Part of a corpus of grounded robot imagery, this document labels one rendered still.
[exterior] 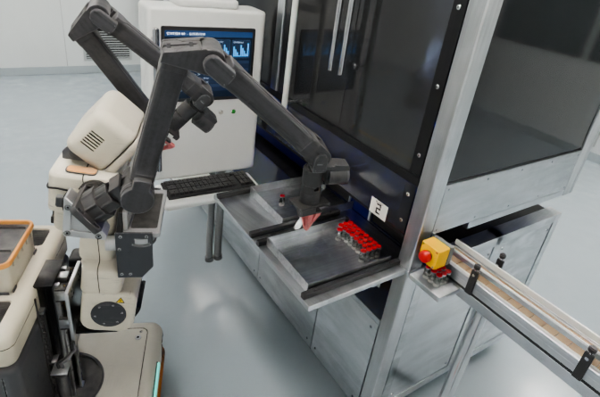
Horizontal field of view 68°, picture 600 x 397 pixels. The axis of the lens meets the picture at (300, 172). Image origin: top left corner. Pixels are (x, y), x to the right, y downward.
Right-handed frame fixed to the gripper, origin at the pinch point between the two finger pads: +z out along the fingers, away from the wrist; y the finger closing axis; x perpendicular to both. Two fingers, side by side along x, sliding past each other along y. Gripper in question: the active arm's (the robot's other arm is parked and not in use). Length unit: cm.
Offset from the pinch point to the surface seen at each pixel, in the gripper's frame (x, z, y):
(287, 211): 36.9, 20.7, 17.6
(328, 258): 6.4, 21.0, 15.7
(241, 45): 89, -32, 19
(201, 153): 90, 17, 2
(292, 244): 17.6, 20.8, 8.2
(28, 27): 544, 46, -43
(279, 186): 55, 20, 24
